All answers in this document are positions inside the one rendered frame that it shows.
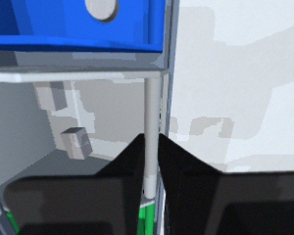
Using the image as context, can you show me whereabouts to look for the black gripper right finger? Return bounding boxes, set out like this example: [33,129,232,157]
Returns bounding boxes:
[158,133,294,235]

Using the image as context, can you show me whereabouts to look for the grey round disc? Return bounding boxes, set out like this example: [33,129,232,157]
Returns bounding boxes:
[84,0,119,23]

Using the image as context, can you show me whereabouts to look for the green open bin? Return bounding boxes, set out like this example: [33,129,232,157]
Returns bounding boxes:
[5,204,155,235]

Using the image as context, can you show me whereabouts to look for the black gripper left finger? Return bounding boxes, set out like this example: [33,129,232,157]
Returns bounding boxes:
[3,133,145,235]

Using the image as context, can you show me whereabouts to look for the grey bin rack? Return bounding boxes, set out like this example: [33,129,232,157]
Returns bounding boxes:
[0,0,180,235]

